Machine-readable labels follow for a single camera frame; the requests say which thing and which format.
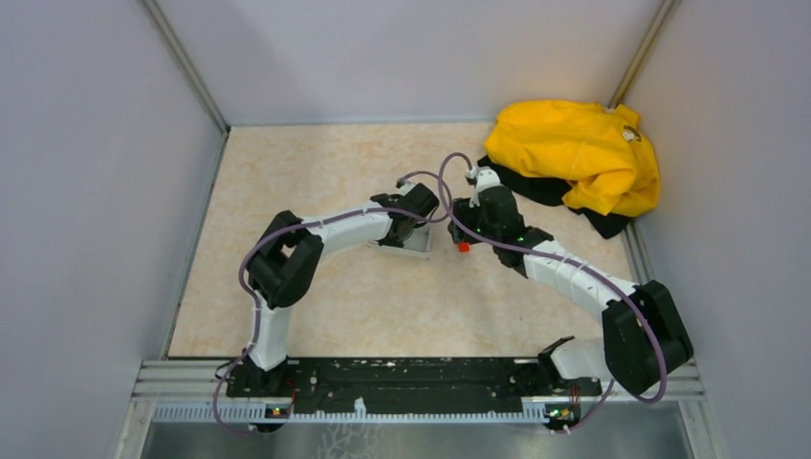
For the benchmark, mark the yellow garment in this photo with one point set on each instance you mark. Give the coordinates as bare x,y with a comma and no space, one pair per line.
601,152

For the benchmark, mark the aluminium frame rail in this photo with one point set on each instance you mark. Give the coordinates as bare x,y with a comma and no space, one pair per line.
195,390

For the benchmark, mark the white cardboard box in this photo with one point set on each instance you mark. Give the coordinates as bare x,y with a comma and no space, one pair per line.
418,245

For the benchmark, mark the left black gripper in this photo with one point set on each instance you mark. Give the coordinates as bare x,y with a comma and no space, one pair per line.
391,241

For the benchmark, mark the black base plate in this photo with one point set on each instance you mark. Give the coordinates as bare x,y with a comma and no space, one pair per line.
403,386

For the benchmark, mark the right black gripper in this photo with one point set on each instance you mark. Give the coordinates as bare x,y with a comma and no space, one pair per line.
463,213

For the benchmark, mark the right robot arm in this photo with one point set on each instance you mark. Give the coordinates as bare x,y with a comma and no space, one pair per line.
643,338

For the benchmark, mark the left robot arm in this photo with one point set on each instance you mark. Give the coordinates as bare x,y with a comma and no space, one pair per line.
278,271

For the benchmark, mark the black garment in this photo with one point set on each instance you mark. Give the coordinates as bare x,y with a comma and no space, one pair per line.
550,191

